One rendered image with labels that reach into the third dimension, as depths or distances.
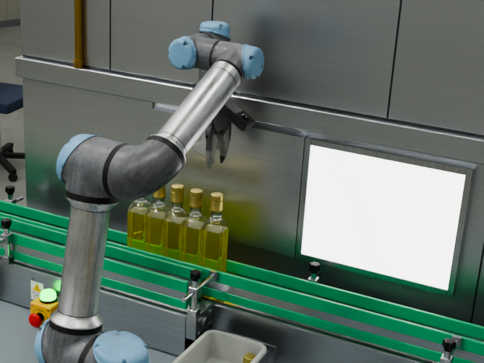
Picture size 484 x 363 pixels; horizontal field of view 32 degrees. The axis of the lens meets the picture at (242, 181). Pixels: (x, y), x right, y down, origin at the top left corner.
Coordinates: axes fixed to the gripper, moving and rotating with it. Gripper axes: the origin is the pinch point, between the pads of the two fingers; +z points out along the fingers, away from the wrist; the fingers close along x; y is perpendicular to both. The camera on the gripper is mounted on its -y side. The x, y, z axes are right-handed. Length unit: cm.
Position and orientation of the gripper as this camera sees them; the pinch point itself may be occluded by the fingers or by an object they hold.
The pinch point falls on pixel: (217, 161)
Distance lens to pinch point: 219.9
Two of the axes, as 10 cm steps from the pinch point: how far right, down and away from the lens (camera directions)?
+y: -8.6, -2.0, 4.7
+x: -5.1, 2.7, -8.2
